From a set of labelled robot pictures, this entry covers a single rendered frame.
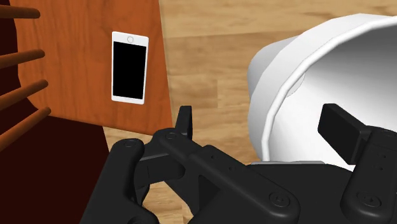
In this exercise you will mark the large white round container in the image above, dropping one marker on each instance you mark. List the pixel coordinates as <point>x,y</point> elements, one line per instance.
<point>341,74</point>

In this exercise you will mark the white smartphone with black screen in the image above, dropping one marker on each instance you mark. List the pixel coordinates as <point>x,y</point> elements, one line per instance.
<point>129,69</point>

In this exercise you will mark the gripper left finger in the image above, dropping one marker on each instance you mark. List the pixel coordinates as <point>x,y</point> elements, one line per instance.
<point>217,173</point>

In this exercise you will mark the dark brown spindle chair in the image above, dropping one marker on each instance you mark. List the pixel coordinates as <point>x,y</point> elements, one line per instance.
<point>46,173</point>

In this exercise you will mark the orange wooden table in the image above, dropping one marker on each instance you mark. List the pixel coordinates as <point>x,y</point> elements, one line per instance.
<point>74,68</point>

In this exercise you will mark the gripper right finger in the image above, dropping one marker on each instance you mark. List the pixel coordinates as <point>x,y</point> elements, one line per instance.
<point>369,173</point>

